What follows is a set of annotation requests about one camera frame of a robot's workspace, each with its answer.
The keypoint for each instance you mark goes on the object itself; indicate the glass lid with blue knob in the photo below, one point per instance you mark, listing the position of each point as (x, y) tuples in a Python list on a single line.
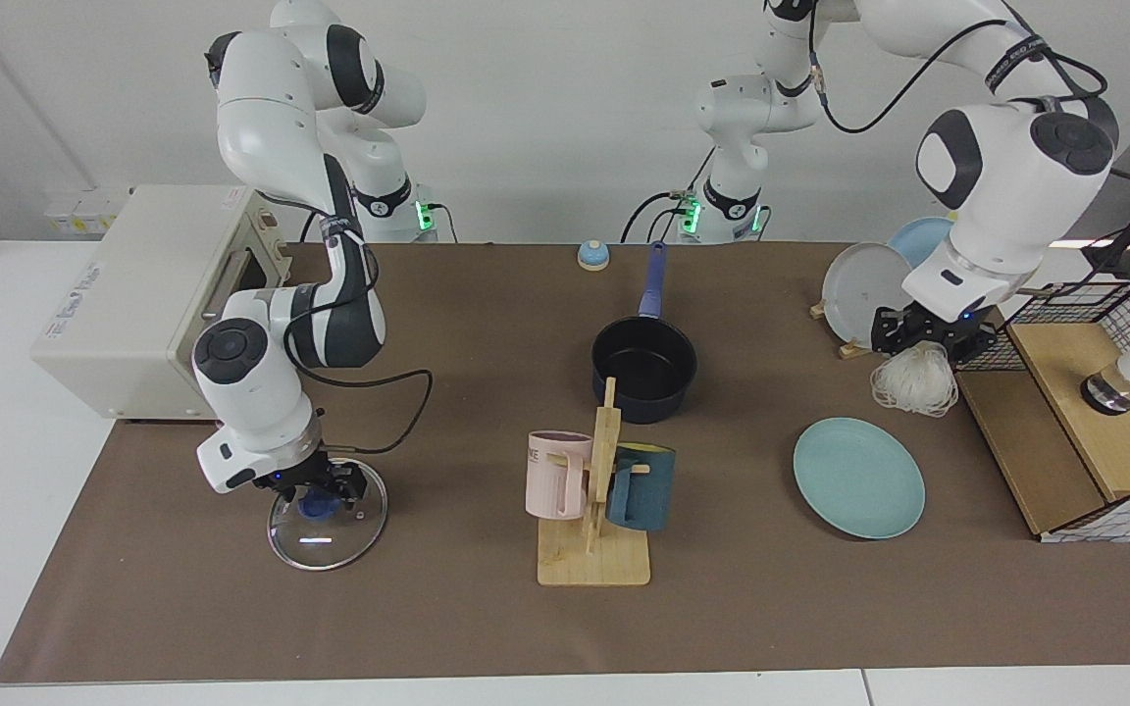
[(330, 539)]

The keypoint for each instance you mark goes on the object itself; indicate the white vermicelli bundle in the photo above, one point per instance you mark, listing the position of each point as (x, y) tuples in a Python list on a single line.
[(913, 387)]

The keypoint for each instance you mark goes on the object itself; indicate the wooden plate rack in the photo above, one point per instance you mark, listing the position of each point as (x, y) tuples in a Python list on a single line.
[(854, 348)]

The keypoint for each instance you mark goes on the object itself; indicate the grey plate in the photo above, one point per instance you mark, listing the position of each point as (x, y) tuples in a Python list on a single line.
[(859, 289)]

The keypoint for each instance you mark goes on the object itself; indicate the light blue plate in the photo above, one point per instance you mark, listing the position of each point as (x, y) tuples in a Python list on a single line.
[(923, 240)]

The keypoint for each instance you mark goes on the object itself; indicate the teal round plate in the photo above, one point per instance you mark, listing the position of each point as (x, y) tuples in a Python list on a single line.
[(859, 480)]

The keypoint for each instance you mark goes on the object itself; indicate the brown table cloth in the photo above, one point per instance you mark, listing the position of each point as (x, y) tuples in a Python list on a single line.
[(428, 608)]

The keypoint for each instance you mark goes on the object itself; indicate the pink ribbed cup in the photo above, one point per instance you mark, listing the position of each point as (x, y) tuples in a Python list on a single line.
[(553, 480)]

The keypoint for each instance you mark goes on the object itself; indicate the wooden cup stand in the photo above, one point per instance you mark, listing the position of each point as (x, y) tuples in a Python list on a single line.
[(594, 564)]

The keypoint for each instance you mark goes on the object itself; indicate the pale toaster oven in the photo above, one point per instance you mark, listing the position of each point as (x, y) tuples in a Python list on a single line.
[(124, 294)]

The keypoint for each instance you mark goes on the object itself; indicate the dark teal cup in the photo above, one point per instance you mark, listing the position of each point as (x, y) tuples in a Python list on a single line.
[(648, 495)]

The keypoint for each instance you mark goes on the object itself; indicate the small blue round thing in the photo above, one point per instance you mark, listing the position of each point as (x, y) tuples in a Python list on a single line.
[(593, 257)]

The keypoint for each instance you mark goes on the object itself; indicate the white wall socket strip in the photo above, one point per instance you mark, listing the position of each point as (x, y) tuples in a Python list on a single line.
[(84, 211)]

